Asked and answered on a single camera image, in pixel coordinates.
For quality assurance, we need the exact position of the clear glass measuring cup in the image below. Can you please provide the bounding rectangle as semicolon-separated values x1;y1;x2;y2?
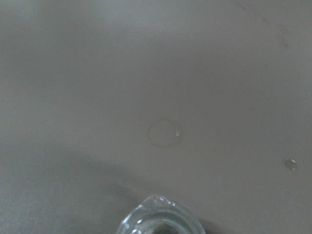
116;195;205;234

